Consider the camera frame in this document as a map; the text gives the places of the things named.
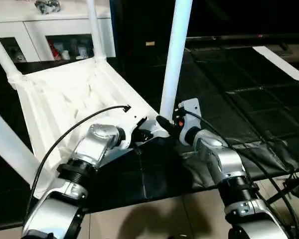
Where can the dark object on cabinet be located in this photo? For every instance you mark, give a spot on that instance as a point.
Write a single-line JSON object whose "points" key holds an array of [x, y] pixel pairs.
{"points": [[47, 6]]}

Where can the white flat board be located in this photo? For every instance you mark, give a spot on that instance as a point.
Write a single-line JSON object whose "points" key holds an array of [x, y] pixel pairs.
{"points": [[281, 64]]}

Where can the black metal bar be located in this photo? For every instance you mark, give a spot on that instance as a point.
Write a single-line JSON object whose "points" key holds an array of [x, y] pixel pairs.
{"points": [[249, 37]]}

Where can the white glass-door cabinet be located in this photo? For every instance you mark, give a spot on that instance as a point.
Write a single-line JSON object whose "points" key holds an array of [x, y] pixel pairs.
{"points": [[40, 25]]}

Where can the white plastic children's table top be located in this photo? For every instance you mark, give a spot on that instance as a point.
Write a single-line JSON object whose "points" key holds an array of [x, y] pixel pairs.
{"points": [[65, 94]]}

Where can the small beige tag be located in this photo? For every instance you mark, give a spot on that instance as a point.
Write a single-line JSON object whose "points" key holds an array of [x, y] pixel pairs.
{"points": [[150, 43]]}

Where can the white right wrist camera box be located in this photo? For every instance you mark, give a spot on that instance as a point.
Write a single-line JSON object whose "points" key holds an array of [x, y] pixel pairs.
{"points": [[190, 107]]}

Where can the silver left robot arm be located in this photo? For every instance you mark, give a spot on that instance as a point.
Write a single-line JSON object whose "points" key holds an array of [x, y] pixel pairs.
{"points": [[65, 199]]}

